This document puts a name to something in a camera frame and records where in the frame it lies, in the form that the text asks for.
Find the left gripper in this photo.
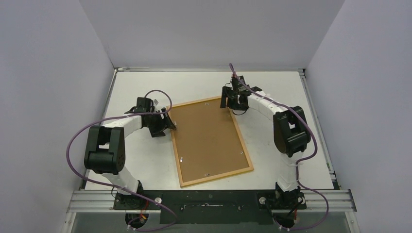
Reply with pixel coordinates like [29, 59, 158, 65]
[146, 108, 175, 137]

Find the brown backing board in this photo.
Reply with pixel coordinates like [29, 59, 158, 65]
[170, 99, 250, 184]

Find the yellow picture frame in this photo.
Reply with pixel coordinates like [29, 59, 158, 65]
[166, 95, 254, 188]

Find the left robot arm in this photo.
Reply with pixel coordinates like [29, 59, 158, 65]
[84, 97, 176, 209]

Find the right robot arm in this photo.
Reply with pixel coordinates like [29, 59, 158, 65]
[220, 75, 311, 210]

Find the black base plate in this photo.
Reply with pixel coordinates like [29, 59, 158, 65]
[113, 190, 307, 226]

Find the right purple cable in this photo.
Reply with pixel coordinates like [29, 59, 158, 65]
[228, 63, 329, 232]

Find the purple cable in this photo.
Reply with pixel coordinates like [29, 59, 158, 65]
[228, 63, 329, 232]
[66, 89, 178, 232]

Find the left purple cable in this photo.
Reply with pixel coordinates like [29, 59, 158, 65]
[66, 89, 178, 232]

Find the aluminium front rail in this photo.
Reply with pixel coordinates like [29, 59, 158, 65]
[61, 189, 357, 233]

